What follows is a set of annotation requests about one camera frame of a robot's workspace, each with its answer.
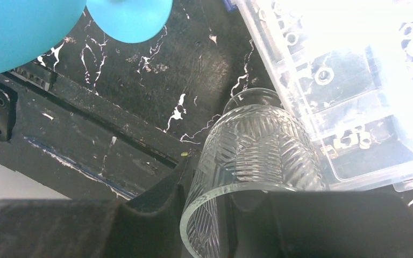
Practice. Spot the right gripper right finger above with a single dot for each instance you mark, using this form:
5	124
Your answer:
261	223

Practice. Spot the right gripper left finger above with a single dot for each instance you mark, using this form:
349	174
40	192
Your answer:
146	226

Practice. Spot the clear glass front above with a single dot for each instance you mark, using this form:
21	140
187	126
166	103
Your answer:
255	145

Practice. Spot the blue plastic wine glass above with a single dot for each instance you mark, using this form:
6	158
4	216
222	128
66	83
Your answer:
30	28

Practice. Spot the clear plastic screw box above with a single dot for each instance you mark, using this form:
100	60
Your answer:
345	70

